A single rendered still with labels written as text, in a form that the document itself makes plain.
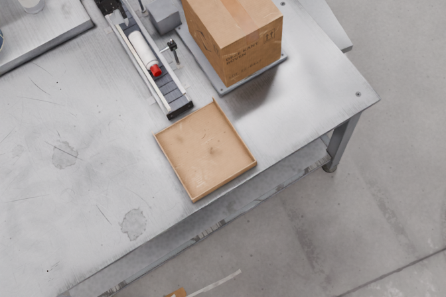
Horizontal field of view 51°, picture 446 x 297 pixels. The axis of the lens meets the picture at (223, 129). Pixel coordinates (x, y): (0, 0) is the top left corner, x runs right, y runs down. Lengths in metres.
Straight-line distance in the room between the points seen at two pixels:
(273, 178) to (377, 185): 0.58
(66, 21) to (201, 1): 0.64
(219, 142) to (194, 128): 0.11
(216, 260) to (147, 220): 0.85
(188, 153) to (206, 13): 0.49
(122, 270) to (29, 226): 0.64
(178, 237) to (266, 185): 0.48
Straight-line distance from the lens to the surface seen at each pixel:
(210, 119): 1.72
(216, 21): 1.58
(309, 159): 2.31
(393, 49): 2.93
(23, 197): 1.82
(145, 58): 1.78
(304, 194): 2.49
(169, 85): 1.76
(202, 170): 1.65
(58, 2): 2.12
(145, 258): 2.25
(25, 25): 2.11
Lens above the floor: 2.39
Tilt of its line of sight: 67 degrees down
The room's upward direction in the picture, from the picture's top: 12 degrees counter-clockwise
